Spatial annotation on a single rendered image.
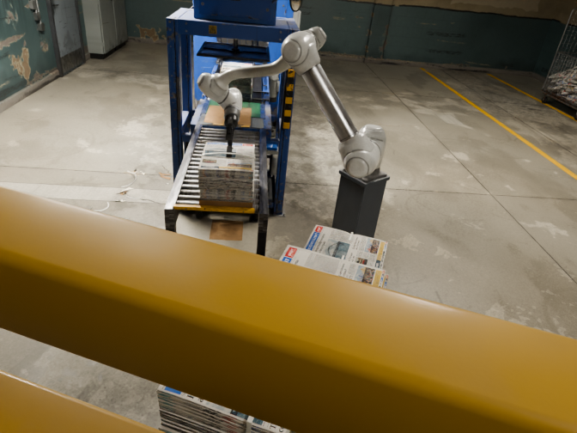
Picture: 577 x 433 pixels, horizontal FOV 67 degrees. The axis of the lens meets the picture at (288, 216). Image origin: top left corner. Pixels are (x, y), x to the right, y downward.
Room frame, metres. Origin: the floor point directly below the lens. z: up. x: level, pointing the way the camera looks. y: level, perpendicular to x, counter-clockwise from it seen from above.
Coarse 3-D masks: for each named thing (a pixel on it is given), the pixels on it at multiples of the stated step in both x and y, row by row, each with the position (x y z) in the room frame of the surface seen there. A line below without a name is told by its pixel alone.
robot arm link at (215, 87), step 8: (264, 64) 2.36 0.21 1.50; (272, 64) 2.35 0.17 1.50; (280, 64) 2.33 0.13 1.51; (224, 72) 2.35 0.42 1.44; (232, 72) 2.33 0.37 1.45; (240, 72) 2.33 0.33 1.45; (248, 72) 2.33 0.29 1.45; (256, 72) 2.33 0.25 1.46; (264, 72) 2.34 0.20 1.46; (272, 72) 2.34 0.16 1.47; (280, 72) 2.35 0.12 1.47; (200, 80) 2.32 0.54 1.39; (208, 80) 2.32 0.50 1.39; (216, 80) 2.33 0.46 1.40; (224, 80) 2.33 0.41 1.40; (232, 80) 2.35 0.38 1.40; (200, 88) 2.33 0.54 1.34; (208, 88) 2.32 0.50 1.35; (216, 88) 2.32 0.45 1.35; (224, 88) 2.34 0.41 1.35; (208, 96) 2.35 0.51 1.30; (216, 96) 2.34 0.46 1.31; (224, 96) 2.36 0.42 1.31
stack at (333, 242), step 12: (324, 228) 1.89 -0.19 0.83; (312, 240) 1.77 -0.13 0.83; (324, 240) 1.78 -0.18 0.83; (336, 240) 1.79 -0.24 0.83; (348, 240) 1.80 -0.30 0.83; (360, 240) 1.81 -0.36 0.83; (372, 240) 1.82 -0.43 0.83; (324, 252) 1.67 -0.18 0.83; (336, 252) 1.69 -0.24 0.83; (348, 252) 1.70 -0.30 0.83; (360, 252) 1.71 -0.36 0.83; (372, 252) 1.72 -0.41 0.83; (384, 252) 1.73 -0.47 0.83; (372, 264) 1.62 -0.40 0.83
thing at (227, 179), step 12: (204, 168) 2.01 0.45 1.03; (216, 168) 2.02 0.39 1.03; (228, 168) 2.03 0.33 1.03; (240, 168) 2.05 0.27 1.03; (252, 168) 2.07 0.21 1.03; (204, 180) 2.01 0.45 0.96; (216, 180) 2.01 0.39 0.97; (228, 180) 2.02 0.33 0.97; (240, 180) 2.02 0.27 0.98; (252, 180) 2.04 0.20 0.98; (204, 192) 2.00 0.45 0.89; (216, 192) 2.01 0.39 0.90; (228, 192) 2.02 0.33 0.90; (240, 192) 2.02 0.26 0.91; (252, 192) 2.03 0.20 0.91
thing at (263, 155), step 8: (264, 136) 3.18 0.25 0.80; (264, 144) 3.00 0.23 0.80; (264, 152) 2.86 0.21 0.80; (264, 160) 2.72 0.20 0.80; (264, 168) 2.59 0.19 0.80; (264, 176) 2.47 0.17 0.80; (264, 184) 2.36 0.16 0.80; (264, 192) 2.25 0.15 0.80; (264, 200) 2.16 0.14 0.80; (264, 208) 2.07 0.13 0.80; (264, 216) 2.01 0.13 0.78; (264, 224) 2.01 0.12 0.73; (264, 232) 2.01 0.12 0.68
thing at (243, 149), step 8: (208, 144) 2.33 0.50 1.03; (216, 144) 2.34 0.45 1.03; (224, 144) 2.35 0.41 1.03; (240, 144) 2.38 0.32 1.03; (248, 144) 2.39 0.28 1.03; (216, 152) 2.22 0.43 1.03; (224, 152) 2.24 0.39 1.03; (232, 152) 2.25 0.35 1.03; (240, 152) 2.26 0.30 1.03; (248, 152) 2.27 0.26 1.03
